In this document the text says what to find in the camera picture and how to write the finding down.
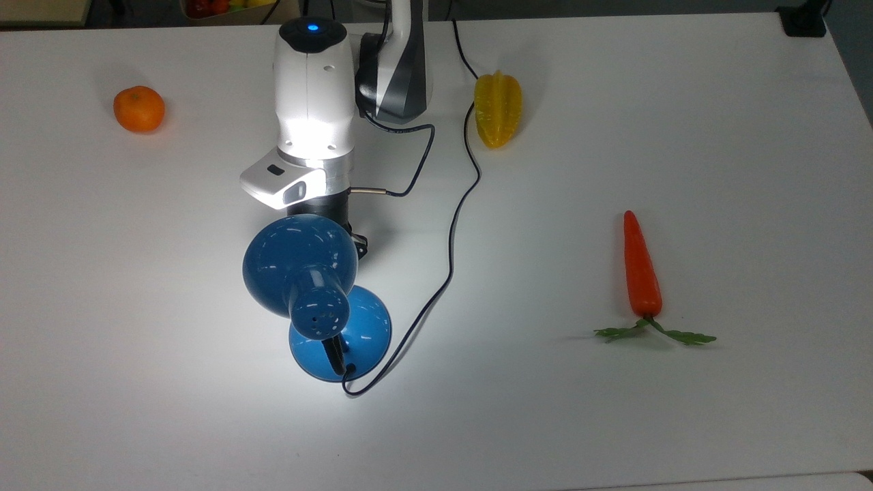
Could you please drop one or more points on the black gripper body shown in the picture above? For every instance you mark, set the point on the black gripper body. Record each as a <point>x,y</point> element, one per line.
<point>327,206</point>

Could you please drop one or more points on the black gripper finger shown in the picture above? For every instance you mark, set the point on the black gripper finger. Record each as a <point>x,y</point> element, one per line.
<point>360,248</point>

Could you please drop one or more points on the blue gooseneck desk lamp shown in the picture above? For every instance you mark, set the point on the blue gooseneck desk lamp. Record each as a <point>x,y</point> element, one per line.
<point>293,259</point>

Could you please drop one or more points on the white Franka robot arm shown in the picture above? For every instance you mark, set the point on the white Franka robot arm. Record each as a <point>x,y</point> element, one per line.
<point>314,102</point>

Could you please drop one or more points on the yellow toy star fruit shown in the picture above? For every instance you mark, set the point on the yellow toy star fruit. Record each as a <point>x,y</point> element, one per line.
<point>498,109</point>

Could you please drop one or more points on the orange mandarin fruit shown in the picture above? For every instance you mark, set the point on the orange mandarin fruit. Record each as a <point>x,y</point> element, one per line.
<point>138,109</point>

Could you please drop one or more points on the box of toy fruit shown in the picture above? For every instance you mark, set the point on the box of toy fruit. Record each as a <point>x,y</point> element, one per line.
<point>232,7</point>

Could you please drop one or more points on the orange toy carrot with leaves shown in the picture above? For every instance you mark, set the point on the orange toy carrot with leaves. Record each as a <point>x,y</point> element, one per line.
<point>641,273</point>

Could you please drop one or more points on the wooden board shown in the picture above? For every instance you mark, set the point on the wooden board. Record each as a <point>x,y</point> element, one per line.
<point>41,10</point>

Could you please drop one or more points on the black corner table clamp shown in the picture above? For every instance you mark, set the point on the black corner table clamp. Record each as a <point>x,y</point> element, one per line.
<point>805,19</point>

